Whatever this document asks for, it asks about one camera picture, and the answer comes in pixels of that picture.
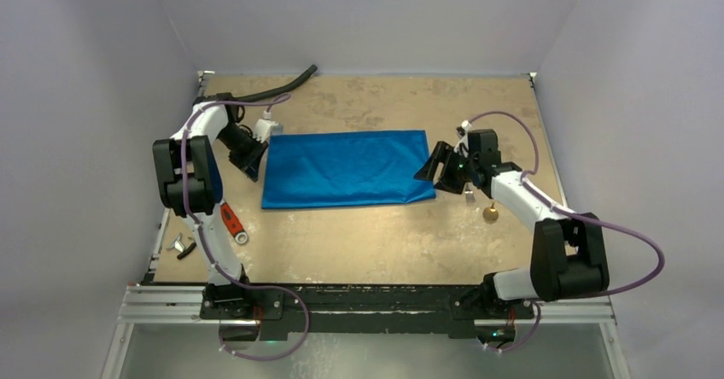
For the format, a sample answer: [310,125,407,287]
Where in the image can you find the blue cloth napkin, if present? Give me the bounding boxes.
[261,130,436,210]

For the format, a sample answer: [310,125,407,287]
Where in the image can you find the black foam hose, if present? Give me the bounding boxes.
[231,64,319,105]

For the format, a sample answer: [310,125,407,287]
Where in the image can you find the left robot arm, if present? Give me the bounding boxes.
[152,96,271,318]

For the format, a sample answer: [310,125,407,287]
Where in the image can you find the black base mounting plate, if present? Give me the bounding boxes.
[200,283,534,341]

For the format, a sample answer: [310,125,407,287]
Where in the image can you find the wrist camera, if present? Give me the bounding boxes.
[456,120,472,140]
[253,110,283,143]

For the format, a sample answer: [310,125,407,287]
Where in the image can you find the red handled wrench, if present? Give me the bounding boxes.
[220,201,248,245]

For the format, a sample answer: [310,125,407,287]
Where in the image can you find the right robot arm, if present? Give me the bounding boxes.
[414,129,610,317]

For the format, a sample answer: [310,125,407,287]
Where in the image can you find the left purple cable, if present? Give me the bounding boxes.
[179,92,311,364]

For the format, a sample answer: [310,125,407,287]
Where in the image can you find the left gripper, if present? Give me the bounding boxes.
[217,125,268,183]

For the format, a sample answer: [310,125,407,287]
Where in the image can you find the aluminium frame rail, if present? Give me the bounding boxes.
[117,284,615,326]

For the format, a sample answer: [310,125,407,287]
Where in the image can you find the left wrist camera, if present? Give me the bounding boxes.
[253,110,283,143]

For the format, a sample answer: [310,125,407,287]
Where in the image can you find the silver fork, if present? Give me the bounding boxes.
[464,185,476,205]

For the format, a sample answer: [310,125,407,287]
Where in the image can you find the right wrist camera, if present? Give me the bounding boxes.
[456,120,472,140]

